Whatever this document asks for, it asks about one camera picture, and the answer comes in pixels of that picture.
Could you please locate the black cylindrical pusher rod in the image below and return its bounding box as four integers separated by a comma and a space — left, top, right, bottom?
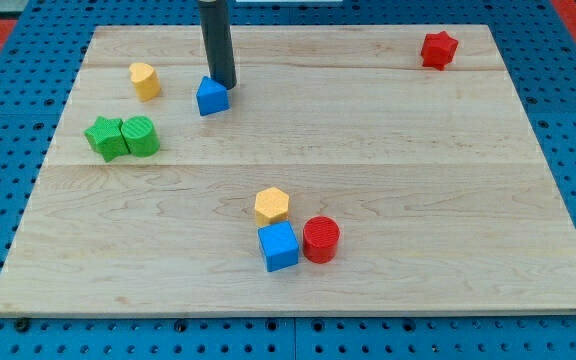
197, 0, 237, 90

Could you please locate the yellow heart block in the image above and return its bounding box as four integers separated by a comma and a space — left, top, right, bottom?
129, 62, 161, 102

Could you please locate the green cylinder block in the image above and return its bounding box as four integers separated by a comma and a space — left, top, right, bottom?
121, 116, 160, 157

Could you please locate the green star block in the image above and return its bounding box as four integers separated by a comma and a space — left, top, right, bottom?
84, 116, 129, 162

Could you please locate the yellow hexagon block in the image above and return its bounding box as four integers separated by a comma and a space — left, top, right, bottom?
254, 187, 290, 227

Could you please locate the light wooden board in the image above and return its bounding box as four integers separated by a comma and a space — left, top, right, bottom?
0, 25, 576, 318

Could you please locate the red star block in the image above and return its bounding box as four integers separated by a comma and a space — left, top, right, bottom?
420, 31, 459, 71

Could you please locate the blue cube block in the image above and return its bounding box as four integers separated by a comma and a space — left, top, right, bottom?
257, 221, 299, 272

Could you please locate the red cylinder block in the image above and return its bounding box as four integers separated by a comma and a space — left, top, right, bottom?
302, 216, 340, 264

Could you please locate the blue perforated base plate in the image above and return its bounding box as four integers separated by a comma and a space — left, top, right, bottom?
0, 1, 576, 359

